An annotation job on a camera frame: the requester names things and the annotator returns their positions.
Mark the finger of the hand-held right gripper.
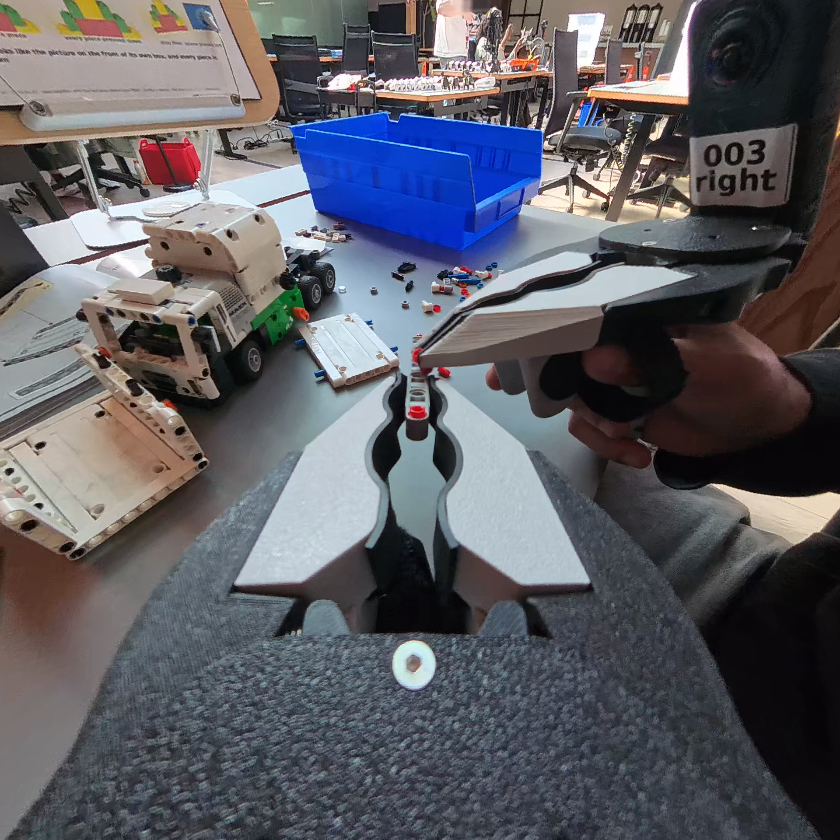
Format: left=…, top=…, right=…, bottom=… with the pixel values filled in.
left=416, top=264, right=697, bottom=370
left=453, top=252, right=613, bottom=314

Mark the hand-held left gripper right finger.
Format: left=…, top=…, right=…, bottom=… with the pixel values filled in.
left=427, top=377, right=593, bottom=634

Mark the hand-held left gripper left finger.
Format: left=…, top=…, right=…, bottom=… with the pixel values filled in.
left=231, top=375, right=408, bottom=634

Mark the grey lego beam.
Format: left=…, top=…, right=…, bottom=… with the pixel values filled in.
left=403, top=333, right=439, bottom=442

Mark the white ribbed lego panel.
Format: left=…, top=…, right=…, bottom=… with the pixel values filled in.
left=297, top=313, right=400, bottom=389

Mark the person's right forearm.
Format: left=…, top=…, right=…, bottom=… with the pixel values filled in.
left=653, top=348, right=840, bottom=494

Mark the pile of mixed lego pieces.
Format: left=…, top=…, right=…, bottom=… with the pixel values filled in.
left=392, top=260, right=507, bottom=298

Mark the white lego container body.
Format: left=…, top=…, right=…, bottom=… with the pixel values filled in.
left=0, top=343, right=211, bottom=560

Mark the white green lego truck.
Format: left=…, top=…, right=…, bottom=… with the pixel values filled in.
left=77, top=201, right=340, bottom=409

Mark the person's right hand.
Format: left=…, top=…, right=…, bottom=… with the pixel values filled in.
left=567, top=320, right=816, bottom=469

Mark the black office chair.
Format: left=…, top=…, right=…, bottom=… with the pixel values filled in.
left=371, top=31, right=421, bottom=84
left=539, top=27, right=623, bottom=215
left=622, top=110, right=690, bottom=219
left=272, top=33, right=329, bottom=126

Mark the blue plastic bin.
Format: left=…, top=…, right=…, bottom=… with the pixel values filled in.
left=290, top=112, right=545, bottom=252

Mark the wooden desk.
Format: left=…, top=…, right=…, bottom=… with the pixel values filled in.
left=587, top=79, right=691, bottom=223
left=377, top=83, right=501, bottom=123

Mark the person's dark clothing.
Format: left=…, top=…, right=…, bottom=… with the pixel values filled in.
left=594, top=453, right=840, bottom=840

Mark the wooden instruction board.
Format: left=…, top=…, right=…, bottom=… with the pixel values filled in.
left=0, top=0, right=282, bottom=147

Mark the red plastic box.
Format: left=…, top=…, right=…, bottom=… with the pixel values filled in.
left=138, top=136, right=202, bottom=187

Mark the clear acrylic holder bar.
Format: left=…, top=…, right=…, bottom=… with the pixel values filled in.
left=20, top=94, right=248, bottom=133

